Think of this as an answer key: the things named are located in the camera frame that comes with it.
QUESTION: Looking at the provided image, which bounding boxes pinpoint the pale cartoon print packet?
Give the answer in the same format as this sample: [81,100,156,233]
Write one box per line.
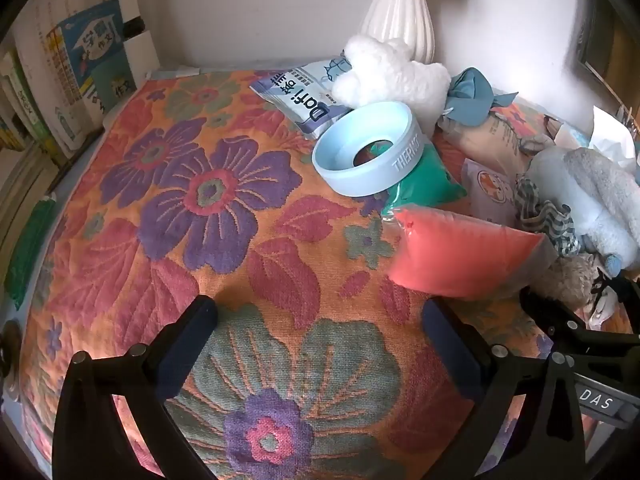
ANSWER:
[460,157,526,226]

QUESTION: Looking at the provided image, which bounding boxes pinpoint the green mesh object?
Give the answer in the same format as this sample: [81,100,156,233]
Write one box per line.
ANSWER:
[10,200,58,311]

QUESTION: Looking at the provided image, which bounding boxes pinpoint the white container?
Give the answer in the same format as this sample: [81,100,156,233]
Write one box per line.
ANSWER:
[120,0,161,81]

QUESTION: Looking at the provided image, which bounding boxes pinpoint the light blue silicone ring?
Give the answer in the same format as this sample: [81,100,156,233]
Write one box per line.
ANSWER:
[312,101,428,197]

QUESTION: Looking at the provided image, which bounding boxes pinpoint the white tissue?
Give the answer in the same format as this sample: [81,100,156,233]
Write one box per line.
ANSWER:
[590,106,640,171]

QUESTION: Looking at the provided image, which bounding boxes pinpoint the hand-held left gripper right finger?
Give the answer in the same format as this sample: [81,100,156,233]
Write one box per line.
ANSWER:
[421,297,586,480]

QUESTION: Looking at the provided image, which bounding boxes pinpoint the green plastic bag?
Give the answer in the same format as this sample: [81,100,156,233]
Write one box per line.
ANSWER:
[380,147,468,221]

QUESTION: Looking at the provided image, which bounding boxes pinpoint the row of books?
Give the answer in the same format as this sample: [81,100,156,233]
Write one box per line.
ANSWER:
[0,50,66,161]

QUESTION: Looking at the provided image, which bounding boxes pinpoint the tan printed packet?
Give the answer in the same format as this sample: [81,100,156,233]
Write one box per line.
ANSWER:
[440,110,556,176]

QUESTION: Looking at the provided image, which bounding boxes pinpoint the white ribbed vase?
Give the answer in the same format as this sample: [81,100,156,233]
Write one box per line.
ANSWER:
[360,0,436,63]

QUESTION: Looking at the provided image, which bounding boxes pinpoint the beige fuzzy plush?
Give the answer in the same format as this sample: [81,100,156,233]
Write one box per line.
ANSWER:
[535,255,601,306]

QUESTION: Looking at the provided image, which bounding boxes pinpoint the blue and white snack packet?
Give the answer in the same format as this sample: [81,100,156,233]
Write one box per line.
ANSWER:
[249,50,358,140]

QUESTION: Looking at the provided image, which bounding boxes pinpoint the white plush toy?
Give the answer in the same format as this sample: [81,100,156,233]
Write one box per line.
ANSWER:
[332,35,451,136]

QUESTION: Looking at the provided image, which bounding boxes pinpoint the coral filled plastic bag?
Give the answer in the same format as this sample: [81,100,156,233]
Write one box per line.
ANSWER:
[387,205,546,301]

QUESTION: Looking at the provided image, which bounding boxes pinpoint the blue knotted cloth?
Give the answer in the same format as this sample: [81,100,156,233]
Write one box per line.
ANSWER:
[440,67,521,128]

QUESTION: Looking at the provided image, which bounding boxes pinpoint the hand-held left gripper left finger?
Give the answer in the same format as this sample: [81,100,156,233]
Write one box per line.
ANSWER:
[52,295,219,480]

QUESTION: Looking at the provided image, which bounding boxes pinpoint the floral woven blanket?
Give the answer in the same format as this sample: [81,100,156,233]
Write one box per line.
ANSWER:
[15,67,640,480]

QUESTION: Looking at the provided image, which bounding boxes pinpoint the striped fabric scrunchie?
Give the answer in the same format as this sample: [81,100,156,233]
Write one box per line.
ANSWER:
[515,177,583,258]

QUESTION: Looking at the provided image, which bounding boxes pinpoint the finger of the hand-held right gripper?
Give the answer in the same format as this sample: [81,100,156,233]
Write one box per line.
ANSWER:
[595,277,640,311]
[520,287,601,356]

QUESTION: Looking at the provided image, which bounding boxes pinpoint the grey blue plush toy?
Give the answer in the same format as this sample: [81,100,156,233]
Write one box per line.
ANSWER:
[525,147,640,271]

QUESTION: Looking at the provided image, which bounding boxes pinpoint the black television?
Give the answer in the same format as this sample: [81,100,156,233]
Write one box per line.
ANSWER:
[575,0,621,76]

